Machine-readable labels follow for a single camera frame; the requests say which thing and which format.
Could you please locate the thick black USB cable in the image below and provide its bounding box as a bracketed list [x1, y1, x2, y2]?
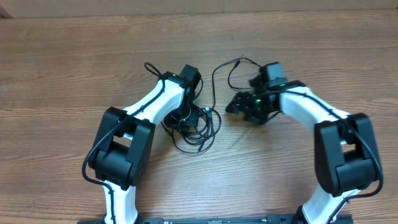
[161, 105, 222, 155]

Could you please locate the thin black USB cable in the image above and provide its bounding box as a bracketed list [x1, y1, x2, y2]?
[174, 57, 264, 150]

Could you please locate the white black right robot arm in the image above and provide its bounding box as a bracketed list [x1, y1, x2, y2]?
[226, 62, 384, 223]

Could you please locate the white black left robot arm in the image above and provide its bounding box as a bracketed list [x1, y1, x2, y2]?
[81, 62, 201, 223]

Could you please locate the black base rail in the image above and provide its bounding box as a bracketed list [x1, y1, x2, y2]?
[77, 213, 354, 224]

